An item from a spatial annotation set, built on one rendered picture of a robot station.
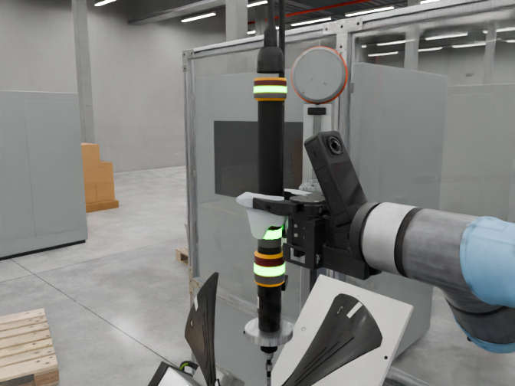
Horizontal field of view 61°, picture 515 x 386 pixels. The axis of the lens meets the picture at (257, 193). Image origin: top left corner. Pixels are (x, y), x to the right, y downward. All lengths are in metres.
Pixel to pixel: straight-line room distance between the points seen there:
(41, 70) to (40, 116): 7.24
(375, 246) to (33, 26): 13.21
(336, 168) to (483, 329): 0.23
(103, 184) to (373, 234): 8.47
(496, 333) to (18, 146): 5.89
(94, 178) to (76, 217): 2.33
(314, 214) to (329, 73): 0.80
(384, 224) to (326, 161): 0.10
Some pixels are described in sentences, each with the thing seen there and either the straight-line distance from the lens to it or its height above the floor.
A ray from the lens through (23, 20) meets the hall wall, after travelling 13.46.
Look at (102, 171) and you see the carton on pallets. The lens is 8.81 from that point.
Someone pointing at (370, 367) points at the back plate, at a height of 1.24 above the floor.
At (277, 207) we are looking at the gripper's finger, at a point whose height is 1.66.
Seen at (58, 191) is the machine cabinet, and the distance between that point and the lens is 6.36.
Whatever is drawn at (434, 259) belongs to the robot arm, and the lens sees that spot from 0.44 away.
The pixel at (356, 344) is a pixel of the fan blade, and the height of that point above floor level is 1.42.
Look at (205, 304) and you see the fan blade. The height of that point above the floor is 1.37.
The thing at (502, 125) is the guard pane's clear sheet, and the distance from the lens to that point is 1.20.
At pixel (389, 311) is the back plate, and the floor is 1.34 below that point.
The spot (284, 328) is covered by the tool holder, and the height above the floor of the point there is 1.46.
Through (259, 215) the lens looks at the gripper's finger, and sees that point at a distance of 0.59.
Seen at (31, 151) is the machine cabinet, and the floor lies 1.32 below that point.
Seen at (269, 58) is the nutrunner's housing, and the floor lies 1.84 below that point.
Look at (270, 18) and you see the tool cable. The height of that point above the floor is 1.89.
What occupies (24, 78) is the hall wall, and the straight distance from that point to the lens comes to 13.25.
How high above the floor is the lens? 1.77
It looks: 10 degrees down
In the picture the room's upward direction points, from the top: straight up
